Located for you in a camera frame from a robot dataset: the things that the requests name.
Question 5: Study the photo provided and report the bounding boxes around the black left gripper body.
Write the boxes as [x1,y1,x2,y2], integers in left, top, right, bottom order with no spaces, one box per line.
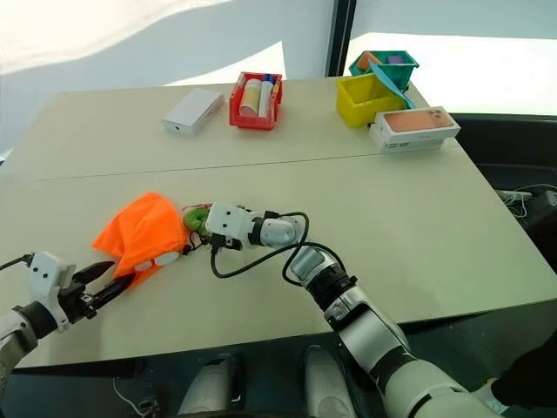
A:
[57,281,98,325]

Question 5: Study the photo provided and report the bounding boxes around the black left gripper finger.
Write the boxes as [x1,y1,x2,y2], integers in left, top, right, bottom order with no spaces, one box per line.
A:
[88,273,134,308]
[72,260,116,285]

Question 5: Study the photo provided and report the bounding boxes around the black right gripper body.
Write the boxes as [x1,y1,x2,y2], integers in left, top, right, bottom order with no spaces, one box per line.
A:
[210,233,244,255]

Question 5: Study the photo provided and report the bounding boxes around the orange fabric pouch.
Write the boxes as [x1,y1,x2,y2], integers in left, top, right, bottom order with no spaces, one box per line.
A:
[91,191,191,289]

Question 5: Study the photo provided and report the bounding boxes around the beige orange tube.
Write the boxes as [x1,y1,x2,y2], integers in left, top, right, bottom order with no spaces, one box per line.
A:
[239,78,262,117]

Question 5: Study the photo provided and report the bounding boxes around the slim white tube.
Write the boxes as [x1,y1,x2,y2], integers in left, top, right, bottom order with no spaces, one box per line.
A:
[258,80,275,117]

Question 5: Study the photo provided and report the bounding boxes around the green curved object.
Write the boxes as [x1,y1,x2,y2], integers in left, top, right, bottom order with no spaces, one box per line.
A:
[182,207,211,233]

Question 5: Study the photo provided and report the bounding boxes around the red plastic bin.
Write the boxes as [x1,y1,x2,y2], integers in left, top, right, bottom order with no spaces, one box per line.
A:
[228,71,285,131]

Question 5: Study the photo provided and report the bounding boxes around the flat white box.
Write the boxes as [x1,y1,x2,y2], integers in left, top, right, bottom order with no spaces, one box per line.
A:
[161,88,225,138]

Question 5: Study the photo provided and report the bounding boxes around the grey rounded robot leg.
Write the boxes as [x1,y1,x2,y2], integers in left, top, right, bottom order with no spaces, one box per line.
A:
[177,354,238,418]
[303,345,357,418]

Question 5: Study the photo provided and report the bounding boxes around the yellow plastic bin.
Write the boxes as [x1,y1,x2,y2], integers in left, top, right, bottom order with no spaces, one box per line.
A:
[335,72,408,129]

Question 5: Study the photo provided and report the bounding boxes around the phone box with orange picture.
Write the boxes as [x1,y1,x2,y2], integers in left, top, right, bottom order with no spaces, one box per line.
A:
[374,105,462,145]

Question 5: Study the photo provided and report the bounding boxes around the light blue flat strip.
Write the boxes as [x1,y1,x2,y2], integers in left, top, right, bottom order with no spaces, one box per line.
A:
[368,62,417,111]

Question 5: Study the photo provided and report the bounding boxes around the orange block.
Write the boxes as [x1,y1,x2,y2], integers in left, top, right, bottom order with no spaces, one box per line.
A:
[356,51,385,74]

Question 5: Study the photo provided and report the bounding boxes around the teal plastic bin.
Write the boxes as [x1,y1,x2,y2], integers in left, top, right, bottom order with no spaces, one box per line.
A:
[348,50,420,95]

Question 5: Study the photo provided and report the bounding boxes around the black rounded object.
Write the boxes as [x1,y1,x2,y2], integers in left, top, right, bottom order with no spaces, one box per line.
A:
[494,342,557,411]

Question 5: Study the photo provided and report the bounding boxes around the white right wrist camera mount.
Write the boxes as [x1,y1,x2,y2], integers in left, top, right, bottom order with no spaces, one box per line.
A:
[205,201,257,246]

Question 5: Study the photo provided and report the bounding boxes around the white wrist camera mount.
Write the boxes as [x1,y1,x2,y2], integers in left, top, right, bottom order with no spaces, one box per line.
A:
[205,201,257,246]
[26,251,77,307]

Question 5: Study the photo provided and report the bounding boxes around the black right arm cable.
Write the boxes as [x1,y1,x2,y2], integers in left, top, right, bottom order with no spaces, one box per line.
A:
[210,211,312,287]

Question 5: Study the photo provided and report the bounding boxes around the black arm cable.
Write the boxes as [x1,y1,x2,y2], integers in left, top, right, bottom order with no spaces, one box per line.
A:
[0,254,35,272]
[210,211,312,287]

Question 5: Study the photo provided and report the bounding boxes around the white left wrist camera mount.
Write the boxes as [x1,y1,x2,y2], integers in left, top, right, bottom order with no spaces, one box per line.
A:
[26,251,77,307]

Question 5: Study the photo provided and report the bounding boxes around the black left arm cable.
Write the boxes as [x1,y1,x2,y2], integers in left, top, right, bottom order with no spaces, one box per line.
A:
[0,254,35,272]

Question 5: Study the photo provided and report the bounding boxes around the thin white floor cable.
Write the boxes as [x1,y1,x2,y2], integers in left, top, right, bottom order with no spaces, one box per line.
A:
[111,375,158,415]

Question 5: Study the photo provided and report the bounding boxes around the dark vertical post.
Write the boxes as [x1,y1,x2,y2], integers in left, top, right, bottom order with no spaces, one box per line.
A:
[323,0,356,80]

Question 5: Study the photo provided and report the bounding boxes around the white cables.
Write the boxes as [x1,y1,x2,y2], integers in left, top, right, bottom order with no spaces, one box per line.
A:
[499,184,557,219]

